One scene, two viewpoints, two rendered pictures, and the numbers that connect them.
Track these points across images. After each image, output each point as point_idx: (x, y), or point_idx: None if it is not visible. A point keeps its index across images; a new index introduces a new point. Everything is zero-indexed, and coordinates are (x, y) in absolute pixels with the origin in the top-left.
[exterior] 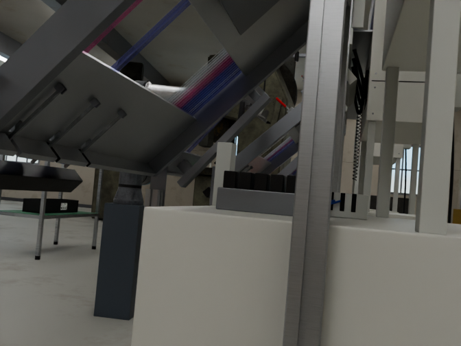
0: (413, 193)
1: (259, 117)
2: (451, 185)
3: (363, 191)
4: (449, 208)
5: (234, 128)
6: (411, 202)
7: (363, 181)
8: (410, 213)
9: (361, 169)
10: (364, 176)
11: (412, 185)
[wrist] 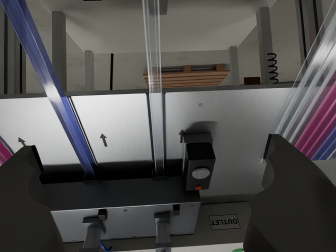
0: (230, 71)
1: (256, 199)
2: (110, 86)
3: (52, 37)
4: (110, 66)
5: None
6: (230, 60)
7: (59, 51)
8: (229, 48)
9: (263, 75)
10: (52, 58)
11: (232, 80)
